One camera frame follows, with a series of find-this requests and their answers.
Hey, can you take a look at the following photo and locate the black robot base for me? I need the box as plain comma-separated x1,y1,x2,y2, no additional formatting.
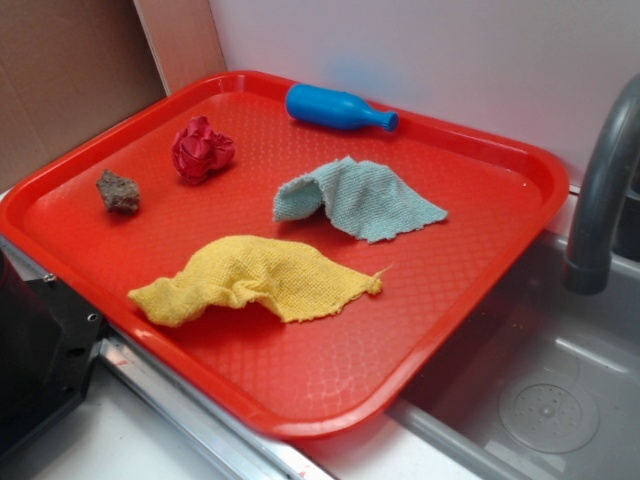
1,254,105,460

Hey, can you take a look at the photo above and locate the yellow cloth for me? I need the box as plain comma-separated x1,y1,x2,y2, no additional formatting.
128,235,383,328

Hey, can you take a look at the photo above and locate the light blue cloth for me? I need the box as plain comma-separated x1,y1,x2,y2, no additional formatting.
273,156,448,244

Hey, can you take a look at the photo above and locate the red plastic tray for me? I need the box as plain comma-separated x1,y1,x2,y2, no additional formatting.
1,71,569,439

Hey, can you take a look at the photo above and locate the blue plastic bottle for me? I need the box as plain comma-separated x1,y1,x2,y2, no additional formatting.
285,84,399,132

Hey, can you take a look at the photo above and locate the crumpled red paper ball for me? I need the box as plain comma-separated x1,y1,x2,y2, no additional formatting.
171,116,236,185

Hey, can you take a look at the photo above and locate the brown rock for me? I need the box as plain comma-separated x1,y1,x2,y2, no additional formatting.
96,169,140,215

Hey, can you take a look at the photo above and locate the grey sink basin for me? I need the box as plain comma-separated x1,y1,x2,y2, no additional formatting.
389,233,639,479

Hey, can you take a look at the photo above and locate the grey faucet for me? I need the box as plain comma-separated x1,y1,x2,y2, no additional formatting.
562,76,639,295

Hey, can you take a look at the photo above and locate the brown cardboard panel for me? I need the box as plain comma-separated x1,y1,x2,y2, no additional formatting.
1,1,165,190

